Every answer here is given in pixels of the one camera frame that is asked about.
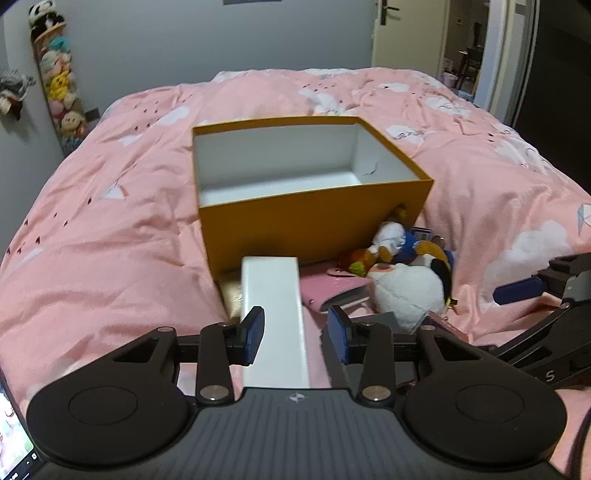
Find panda plush toy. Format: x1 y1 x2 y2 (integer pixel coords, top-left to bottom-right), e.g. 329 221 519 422
28 0 66 34

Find pink cloud print blanket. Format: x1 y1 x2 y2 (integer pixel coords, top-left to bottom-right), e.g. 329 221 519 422
0 67 591 480

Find small gold box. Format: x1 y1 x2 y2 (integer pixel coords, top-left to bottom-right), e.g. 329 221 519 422
217 271 245 320

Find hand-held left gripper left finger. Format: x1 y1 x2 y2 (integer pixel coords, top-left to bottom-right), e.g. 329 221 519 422
111 305 266 407

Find duck plush toy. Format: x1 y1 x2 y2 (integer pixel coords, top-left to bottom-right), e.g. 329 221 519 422
367 220 422 267

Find hanging plush toy holder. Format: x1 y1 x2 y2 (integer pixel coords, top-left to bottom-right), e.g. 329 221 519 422
28 0 90 155

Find cream door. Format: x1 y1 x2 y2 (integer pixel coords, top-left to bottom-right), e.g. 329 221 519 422
372 0 448 80

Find grey hanging clothes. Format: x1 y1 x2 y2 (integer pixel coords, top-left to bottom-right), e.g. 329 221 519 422
0 69 37 121

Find orange cardboard box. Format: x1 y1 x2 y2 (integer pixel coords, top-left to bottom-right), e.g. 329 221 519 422
191 115 435 283

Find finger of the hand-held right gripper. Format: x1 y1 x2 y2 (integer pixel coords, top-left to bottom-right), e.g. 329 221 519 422
492 251 591 308

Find pink wallet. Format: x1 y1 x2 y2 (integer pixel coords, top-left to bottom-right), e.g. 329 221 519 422
300 265 373 315

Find white calico plush toy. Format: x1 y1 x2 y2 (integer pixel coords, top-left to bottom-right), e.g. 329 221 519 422
370 251 455 334

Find long white box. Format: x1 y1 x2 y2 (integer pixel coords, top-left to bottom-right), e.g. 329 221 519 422
240 256 311 389

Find yellow plush toy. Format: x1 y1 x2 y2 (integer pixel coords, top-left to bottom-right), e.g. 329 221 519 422
48 74 77 100

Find small orange plush toy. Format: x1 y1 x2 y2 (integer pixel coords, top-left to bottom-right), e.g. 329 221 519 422
341 248 376 278

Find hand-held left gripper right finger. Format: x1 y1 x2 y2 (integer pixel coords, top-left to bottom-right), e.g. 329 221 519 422
325 305 491 405

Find dark chair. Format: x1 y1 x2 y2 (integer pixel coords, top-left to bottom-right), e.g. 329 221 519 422
459 45 485 88

